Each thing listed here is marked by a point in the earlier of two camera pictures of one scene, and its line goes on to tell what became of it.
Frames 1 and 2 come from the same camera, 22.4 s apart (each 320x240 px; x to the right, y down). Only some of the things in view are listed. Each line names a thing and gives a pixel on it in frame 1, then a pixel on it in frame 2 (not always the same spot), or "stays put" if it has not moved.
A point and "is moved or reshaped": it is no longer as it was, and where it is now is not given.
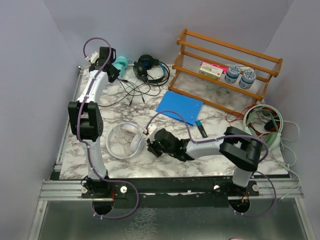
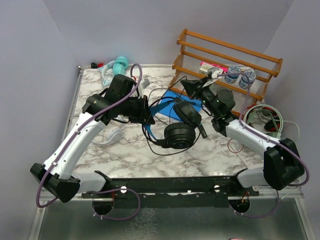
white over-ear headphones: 137,138 is moved or reshaped
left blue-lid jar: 232,75 stays put
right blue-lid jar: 247,79 stays put
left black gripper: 115,75 -> 144,115
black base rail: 170,192 stays put
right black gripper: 151,147 -> 191,85
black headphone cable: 139,87 is moved or reshaped
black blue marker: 200,126 stays put
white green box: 211,71 stays put
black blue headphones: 144,63 -> 178,135
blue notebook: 188,108 stays put
